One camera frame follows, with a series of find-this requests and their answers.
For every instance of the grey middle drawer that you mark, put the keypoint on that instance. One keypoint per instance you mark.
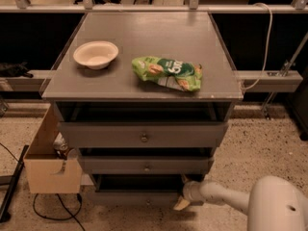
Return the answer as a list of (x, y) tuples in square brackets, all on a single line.
[(145, 165)]

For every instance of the grey drawer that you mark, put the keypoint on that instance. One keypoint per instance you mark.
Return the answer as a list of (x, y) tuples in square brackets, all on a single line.
[(145, 165), (137, 189), (137, 135)]

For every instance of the can inside wooden box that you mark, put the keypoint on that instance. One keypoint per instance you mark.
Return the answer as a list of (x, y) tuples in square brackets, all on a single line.
[(60, 146)]

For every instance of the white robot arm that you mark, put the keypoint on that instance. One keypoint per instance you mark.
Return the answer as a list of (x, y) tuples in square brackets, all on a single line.
[(273, 204)]

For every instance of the black object on rail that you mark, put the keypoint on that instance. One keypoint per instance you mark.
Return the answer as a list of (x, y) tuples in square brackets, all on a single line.
[(15, 70)]

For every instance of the white paper bowl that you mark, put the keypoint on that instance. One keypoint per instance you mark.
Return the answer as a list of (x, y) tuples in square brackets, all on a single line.
[(95, 54)]

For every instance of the grey drawer cabinet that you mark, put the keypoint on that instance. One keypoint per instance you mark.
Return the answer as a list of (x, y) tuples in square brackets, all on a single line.
[(115, 94)]

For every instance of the green chip bag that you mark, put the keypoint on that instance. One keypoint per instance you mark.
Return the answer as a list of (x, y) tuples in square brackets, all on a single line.
[(169, 73)]

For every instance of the black metal bar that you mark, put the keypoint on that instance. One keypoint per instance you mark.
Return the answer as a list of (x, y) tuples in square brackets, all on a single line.
[(11, 182)]

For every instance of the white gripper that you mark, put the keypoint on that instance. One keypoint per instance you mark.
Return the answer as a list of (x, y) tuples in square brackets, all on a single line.
[(190, 191)]

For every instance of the grey bottom drawer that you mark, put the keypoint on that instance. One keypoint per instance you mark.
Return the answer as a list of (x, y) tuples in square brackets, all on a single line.
[(137, 189)]

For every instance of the light wooden box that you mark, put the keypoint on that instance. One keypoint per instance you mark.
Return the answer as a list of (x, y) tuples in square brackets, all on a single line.
[(46, 172)]

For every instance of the grey top drawer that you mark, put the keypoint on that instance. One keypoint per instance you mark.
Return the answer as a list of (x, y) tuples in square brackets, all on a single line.
[(137, 135)]

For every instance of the metal frame rail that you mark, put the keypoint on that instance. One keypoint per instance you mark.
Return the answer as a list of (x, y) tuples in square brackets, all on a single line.
[(269, 81)]

